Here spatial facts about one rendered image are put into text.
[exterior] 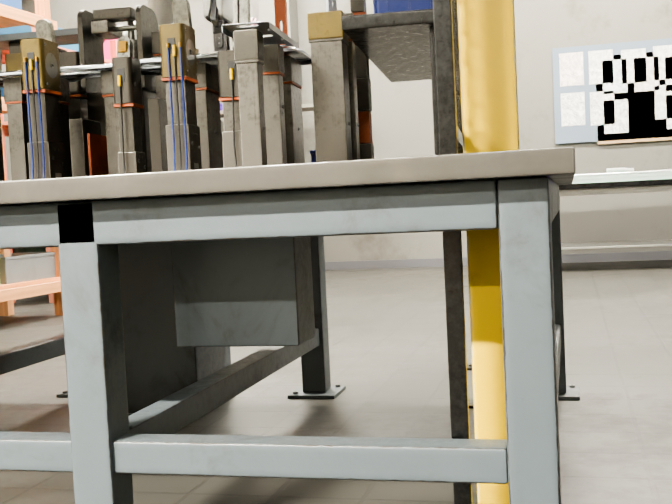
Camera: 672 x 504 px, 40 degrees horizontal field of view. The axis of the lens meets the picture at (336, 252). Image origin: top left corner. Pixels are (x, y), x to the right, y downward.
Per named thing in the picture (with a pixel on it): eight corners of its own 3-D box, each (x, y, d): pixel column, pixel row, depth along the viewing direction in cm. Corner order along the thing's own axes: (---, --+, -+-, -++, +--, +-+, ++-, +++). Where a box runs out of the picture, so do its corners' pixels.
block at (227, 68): (218, 180, 201) (210, 49, 199) (233, 181, 212) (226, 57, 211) (250, 178, 199) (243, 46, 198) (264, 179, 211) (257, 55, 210)
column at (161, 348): (151, 396, 319) (140, 205, 315) (235, 397, 311) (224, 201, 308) (108, 417, 289) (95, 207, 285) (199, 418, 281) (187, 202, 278)
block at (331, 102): (314, 175, 206) (306, 12, 205) (321, 175, 214) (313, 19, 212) (349, 173, 205) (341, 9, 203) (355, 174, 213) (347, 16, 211)
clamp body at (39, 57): (20, 191, 211) (9, 37, 209) (45, 191, 222) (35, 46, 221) (46, 190, 210) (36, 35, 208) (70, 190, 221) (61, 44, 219)
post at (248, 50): (240, 175, 185) (232, 30, 184) (247, 175, 190) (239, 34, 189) (264, 173, 184) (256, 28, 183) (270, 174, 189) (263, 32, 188)
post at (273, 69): (262, 176, 203) (256, 44, 201) (268, 177, 208) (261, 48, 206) (285, 175, 202) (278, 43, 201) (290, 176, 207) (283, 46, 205)
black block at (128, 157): (111, 186, 208) (103, 55, 207) (128, 187, 218) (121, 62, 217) (133, 185, 207) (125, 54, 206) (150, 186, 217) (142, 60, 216)
